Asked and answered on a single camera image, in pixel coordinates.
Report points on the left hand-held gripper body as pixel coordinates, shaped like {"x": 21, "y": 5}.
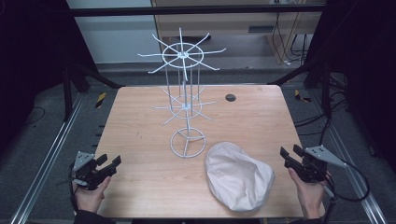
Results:
{"x": 83, "y": 169}

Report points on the aluminium floor rail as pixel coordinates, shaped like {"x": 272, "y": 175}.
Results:
{"x": 375, "y": 211}
{"x": 46, "y": 165}

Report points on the black diagonal frame brace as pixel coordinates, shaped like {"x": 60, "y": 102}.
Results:
{"x": 99, "y": 77}
{"x": 295, "y": 73}

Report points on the black round table grommet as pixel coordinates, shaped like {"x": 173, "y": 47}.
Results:
{"x": 230, "y": 97}

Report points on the black curtain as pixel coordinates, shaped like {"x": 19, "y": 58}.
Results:
{"x": 31, "y": 62}
{"x": 367, "y": 62}

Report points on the black frame crossbar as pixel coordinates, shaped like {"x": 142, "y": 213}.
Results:
{"x": 186, "y": 10}

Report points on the black frame post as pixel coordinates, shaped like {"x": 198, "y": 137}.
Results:
{"x": 67, "y": 96}

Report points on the person's right hand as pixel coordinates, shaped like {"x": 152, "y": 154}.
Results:
{"x": 309, "y": 197}

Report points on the white cloth hat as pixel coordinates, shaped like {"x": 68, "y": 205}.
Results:
{"x": 236, "y": 177}

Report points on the white cabinet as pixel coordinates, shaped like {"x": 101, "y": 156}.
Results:
{"x": 118, "y": 37}

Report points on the person's left hand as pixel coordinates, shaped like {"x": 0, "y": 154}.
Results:
{"x": 90, "y": 199}

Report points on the yellow black striped marker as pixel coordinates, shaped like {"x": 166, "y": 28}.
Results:
{"x": 301, "y": 96}
{"x": 100, "y": 100}

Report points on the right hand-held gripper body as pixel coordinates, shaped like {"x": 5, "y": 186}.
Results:
{"x": 313, "y": 166}

